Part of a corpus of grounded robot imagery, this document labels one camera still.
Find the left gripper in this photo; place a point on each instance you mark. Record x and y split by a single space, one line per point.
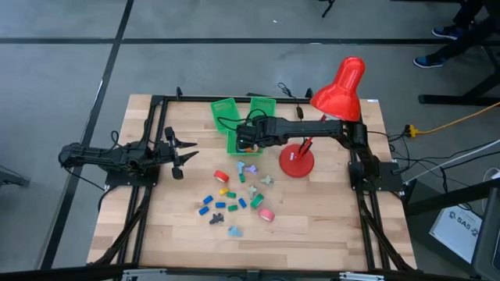
168 152

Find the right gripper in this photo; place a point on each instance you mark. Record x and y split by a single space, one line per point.
250 134

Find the orange tape roll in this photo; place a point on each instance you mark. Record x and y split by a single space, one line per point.
250 150

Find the light blue staple remover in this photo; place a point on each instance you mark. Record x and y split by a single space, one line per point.
234 232
240 167

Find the red tape roll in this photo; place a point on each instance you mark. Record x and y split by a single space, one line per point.
219 173

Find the grey-green staple remover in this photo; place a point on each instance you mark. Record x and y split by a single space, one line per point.
267 180
252 191

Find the blue stapler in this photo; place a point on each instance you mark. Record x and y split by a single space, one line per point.
242 203
208 199
203 210
220 204

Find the green tape roll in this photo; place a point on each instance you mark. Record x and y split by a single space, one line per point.
256 203

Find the black staple remover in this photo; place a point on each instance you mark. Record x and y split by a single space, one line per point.
216 219

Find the pink tape roll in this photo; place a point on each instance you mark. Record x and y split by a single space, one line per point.
263 212

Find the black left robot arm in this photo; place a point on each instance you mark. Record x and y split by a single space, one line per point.
97 155

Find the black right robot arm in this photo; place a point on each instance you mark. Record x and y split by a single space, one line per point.
312 129

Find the green plastic basket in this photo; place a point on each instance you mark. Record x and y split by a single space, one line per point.
262 106
224 111
232 148

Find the red desk lamp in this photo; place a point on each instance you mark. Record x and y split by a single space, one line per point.
297 162

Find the black stand leg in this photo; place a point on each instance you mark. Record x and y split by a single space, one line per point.
327 9

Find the yellow power plug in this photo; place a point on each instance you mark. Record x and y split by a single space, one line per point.
410 130

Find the grey metal foot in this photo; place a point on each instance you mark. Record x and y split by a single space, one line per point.
11 179

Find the blue shoe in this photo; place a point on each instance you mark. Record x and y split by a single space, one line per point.
445 33
427 61

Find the black table leg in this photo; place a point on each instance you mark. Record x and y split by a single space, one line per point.
449 199

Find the white metal bar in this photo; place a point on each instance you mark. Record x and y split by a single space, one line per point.
461 156

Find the black desk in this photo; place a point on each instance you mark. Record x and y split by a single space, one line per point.
461 99

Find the white cardboard box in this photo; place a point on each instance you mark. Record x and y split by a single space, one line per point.
457 234

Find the person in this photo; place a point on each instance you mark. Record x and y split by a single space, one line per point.
465 39

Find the black screen panel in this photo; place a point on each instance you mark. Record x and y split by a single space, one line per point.
488 242

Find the silver bracket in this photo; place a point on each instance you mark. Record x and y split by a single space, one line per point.
140 275
361 277

